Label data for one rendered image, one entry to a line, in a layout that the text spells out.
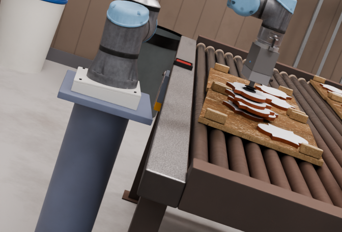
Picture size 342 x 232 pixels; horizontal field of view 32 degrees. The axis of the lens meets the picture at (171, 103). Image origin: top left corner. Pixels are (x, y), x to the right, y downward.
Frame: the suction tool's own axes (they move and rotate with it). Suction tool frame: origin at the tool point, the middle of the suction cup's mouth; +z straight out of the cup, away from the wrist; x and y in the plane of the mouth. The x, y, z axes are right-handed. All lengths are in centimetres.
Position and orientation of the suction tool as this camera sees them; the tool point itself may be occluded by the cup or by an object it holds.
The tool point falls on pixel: (248, 93)
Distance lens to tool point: 186.8
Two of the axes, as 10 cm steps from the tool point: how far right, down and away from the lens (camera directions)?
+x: -9.3, -2.7, -2.5
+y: -1.6, -3.0, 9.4
